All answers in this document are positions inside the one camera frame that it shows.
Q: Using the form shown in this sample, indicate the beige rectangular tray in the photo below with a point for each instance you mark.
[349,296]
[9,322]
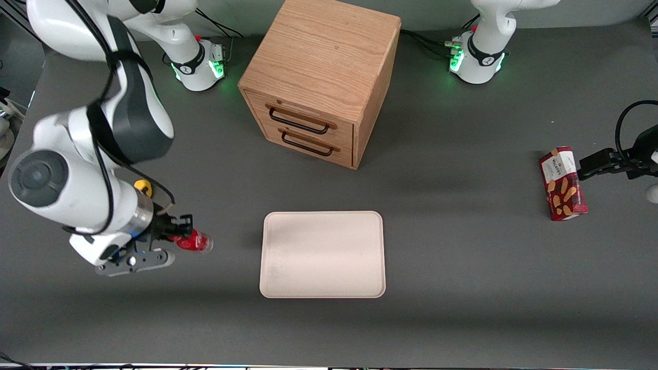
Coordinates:
[322,254]

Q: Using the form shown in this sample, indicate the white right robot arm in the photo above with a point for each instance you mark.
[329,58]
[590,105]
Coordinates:
[77,169]

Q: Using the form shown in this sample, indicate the wooden two-drawer cabinet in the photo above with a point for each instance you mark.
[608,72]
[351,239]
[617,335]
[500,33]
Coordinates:
[324,56]

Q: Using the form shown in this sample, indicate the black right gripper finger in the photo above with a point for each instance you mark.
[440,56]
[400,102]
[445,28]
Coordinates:
[185,221]
[183,233]

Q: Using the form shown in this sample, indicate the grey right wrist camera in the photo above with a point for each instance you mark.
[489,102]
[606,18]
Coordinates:
[136,261]

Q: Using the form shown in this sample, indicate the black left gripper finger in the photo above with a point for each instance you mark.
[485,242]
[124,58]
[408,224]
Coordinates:
[599,158]
[601,170]

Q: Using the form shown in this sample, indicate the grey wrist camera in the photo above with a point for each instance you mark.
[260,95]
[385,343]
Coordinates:
[653,193]
[136,261]

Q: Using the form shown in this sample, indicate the yellow lemon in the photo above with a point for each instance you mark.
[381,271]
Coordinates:
[144,187]

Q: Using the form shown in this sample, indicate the red coke bottle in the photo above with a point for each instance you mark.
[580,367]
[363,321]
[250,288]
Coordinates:
[198,241]

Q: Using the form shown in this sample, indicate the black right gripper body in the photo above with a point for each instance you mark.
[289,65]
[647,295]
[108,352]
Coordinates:
[162,224]

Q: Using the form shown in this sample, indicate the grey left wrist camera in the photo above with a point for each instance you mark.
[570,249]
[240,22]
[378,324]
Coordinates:
[653,193]

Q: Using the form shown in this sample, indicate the red cookie box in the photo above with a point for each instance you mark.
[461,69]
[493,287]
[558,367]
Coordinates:
[563,185]

